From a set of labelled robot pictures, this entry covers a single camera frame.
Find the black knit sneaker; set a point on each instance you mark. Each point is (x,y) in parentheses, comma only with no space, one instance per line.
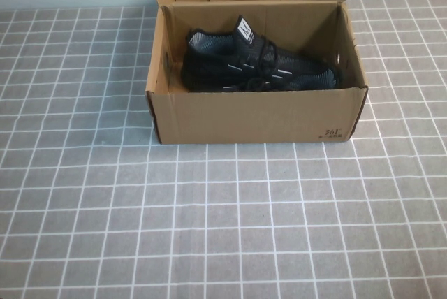
(321,79)
(209,58)

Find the brown cardboard shoe box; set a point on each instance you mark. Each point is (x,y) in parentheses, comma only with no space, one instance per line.
(244,117)

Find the grey white-grid tablecloth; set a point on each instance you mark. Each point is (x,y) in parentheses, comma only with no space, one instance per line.
(87,190)

